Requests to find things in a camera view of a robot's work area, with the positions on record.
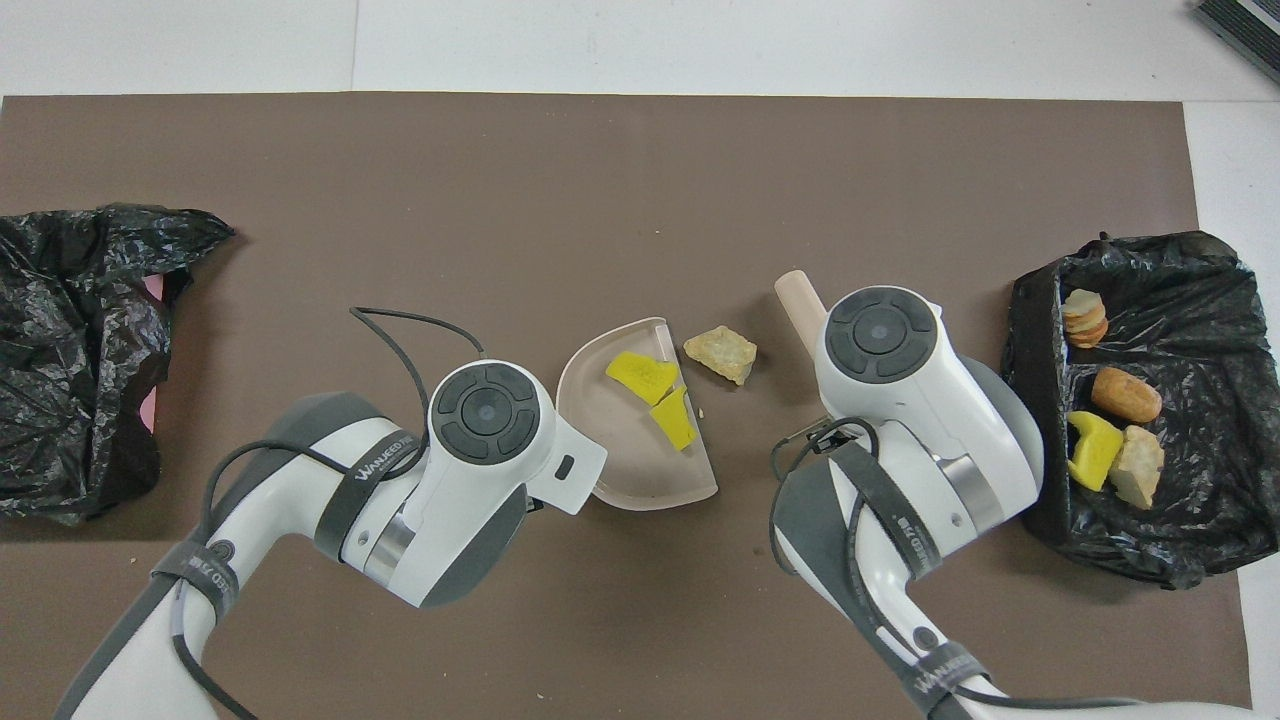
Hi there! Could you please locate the beige plastic dustpan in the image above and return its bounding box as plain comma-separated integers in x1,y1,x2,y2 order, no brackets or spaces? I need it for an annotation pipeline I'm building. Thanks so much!
556,317,719,512

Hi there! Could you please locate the yellow sponge wedge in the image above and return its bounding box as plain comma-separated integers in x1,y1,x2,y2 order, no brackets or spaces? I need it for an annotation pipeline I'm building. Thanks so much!
650,385,699,453
605,350,681,406

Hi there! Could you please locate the black bag-lined pink bin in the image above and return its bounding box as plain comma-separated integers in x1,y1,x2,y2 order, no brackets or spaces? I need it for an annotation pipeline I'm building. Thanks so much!
0,203,237,528

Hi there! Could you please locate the beige hand brush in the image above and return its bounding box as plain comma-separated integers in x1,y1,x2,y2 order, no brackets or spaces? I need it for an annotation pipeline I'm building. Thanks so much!
774,268,829,356

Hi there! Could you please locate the brown table mat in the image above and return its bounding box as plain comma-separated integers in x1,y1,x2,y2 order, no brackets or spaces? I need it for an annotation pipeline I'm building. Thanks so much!
0,93,1256,720

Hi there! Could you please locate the brown oval bread loaf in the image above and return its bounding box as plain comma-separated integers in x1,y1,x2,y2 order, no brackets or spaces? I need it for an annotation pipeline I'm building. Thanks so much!
1090,366,1164,424

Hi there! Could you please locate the pale crusty bread chunk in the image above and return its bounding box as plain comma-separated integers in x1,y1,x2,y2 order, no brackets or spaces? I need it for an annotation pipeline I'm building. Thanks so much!
683,325,758,386

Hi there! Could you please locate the dark grey ribbed panel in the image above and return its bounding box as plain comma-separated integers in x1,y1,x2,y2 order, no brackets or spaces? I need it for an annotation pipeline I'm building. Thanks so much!
1192,0,1280,85

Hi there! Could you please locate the striped croissant bread piece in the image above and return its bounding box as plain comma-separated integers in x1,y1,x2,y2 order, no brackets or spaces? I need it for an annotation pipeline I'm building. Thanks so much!
1108,425,1166,511

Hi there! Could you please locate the small striped bread roll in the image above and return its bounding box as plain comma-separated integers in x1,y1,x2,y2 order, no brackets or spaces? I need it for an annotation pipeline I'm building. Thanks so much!
1062,288,1110,349

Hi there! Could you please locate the notched yellow sponge piece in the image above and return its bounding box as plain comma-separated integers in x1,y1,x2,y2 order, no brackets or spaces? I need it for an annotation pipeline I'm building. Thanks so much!
1067,410,1125,493

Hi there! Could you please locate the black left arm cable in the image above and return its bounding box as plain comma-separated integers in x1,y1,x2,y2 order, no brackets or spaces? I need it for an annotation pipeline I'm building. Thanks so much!
175,305,491,720

